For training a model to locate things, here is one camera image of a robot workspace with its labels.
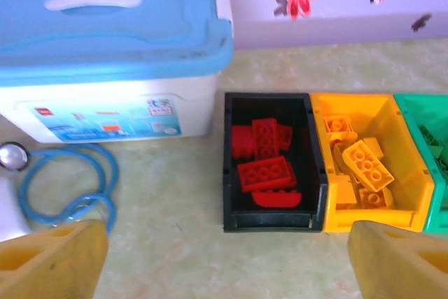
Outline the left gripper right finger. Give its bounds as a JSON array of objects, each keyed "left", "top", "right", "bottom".
[{"left": 347, "top": 220, "right": 448, "bottom": 299}]

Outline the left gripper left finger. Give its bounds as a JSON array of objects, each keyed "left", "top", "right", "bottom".
[{"left": 0, "top": 219, "right": 109, "bottom": 299}]

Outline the small yellow lego brick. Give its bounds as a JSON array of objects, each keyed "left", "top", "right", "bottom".
[{"left": 358, "top": 186, "right": 394, "bottom": 210}]

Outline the green lego brick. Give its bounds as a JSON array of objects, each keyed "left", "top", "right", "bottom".
[
  {"left": 432, "top": 144, "right": 448, "bottom": 177},
  {"left": 418, "top": 124, "right": 444, "bottom": 149}
]

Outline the red lego brick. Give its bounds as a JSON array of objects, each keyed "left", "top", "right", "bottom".
[
  {"left": 251, "top": 118, "right": 281, "bottom": 160},
  {"left": 237, "top": 155, "right": 298, "bottom": 194}
]

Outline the green plastic bin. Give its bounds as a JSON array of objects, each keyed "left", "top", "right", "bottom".
[{"left": 394, "top": 92, "right": 448, "bottom": 234}]

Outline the blue stethoscope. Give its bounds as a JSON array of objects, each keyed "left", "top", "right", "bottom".
[{"left": 0, "top": 141, "right": 120, "bottom": 235}]

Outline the yellow plastic bin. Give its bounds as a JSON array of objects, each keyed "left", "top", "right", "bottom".
[{"left": 310, "top": 92, "right": 435, "bottom": 233}]

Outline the black plastic bin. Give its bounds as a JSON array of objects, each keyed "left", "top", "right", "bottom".
[{"left": 223, "top": 92, "right": 329, "bottom": 233}]

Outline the white storage box blue lid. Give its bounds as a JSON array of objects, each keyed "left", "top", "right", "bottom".
[{"left": 0, "top": 0, "right": 235, "bottom": 144}]

